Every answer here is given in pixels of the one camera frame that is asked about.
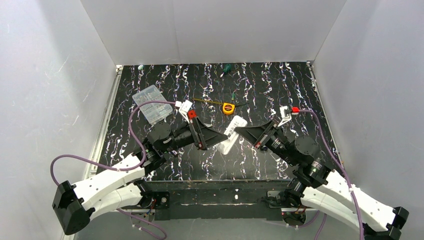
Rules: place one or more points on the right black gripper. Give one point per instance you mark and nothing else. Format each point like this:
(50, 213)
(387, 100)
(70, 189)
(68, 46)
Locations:
(267, 134)

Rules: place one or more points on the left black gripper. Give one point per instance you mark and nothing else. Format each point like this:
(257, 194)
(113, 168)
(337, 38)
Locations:
(199, 133)

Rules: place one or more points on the white remote control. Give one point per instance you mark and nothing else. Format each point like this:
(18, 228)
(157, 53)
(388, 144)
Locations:
(225, 146)

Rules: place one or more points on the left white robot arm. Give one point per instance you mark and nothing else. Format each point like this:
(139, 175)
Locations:
(76, 204)

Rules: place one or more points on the yellow tape measure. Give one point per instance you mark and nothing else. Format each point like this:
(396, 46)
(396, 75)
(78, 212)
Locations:
(228, 108)

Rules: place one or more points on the clear plastic screw box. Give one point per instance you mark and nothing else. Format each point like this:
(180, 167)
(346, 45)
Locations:
(153, 112)

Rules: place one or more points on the red handled adjustable wrench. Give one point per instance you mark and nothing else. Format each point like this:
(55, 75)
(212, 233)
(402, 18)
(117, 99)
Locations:
(191, 114)

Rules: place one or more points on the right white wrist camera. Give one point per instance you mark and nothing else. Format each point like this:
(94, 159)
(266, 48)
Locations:
(287, 113)

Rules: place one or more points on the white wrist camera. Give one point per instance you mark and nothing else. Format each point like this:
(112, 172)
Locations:
(287, 113)
(183, 108)

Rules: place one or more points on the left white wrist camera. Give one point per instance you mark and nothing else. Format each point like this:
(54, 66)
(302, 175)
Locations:
(183, 108)

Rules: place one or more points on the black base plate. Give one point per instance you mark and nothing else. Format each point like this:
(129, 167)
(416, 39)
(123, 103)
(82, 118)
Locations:
(219, 199)

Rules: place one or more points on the green handled screwdriver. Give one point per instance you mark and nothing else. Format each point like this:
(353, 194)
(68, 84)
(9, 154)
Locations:
(226, 69)

